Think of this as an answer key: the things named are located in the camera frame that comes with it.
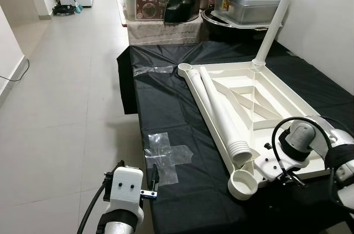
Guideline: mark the clear plastic storage box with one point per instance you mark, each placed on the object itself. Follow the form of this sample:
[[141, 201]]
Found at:
[[254, 10]]

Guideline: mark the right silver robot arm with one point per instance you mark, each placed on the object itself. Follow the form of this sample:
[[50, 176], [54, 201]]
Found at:
[[303, 133]]

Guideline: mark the beige cloth covered bench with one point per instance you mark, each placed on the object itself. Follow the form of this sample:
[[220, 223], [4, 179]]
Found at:
[[160, 34]]

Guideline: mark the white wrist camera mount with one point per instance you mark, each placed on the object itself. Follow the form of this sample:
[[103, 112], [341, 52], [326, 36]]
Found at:
[[271, 165], [126, 187]]

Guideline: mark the clear plastic film piece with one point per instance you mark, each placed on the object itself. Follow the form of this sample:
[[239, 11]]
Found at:
[[155, 71]]

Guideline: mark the small teal cleaning brush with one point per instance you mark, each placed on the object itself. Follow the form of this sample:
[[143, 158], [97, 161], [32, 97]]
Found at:
[[78, 8]]

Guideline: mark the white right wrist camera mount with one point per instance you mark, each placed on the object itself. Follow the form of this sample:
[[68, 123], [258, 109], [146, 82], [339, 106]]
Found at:
[[271, 165]]

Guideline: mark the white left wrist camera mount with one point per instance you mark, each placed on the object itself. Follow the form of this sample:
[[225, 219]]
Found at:
[[126, 187]]

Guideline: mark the black tablecloth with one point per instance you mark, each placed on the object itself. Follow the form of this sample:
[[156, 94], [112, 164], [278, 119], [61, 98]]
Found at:
[[166, 101]]

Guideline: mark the white plastic children table top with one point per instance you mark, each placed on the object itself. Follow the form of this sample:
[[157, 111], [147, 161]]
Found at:
[[276, 95]]

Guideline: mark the black round basin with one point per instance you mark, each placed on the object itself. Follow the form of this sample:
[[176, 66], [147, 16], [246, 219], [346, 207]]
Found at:
[[213, 24]]

